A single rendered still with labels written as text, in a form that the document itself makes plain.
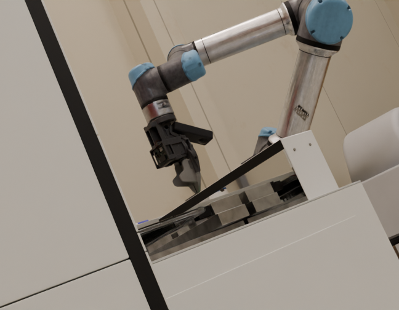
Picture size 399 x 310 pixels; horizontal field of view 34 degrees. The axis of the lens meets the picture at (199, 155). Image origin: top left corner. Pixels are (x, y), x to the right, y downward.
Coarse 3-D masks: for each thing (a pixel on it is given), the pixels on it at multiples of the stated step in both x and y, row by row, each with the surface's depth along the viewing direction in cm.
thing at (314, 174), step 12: (288, 144) 133; (300, 144) 135; (312, 144) 136; (288, 156) 132; (300, 156) 133; (312, 156) 135; (300, 168) 132; (312, 168) 134; (324, 168) 136; (300, 180) 131; (312, 180) 132; (324, 180) 134; (312, 192) 131; (324, 192) 133
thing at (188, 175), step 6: (186, 162) 166; (186, 168) 165; (192, 168) 166; (180, 174) 164; (186, 174) 164; (192, 174) 165; (198, 174) 165; (186, 180) 164; (192, 180) 165; (198, 180) 165; (198, 186) 166; (198, 192) 166
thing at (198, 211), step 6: (192, 210) 134; (198, 210) 134; (174, 216) 131; (180, 216) 132; (186, 216) 132; (192, 216) 133; (156, 222) 129; (162, 222) 129; (168, 222) 130; (174, 222) 131; (144, 228) 126; (150, 228) 127; (156, 228) 128
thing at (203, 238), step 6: (240, 222) 146; (222, 228) 143; (228, 228) 144; (234, 228) 144; (210, 234) 141; (216, 234) 141; (192, 240) 138; (198, 240) 138; (204, 240) 139; (180, 246) 136; (186, 246) 136; (162, 252) 133; (168, 252) 134; (174, 252) 134; (150, 258) 131; (156, 258) 132
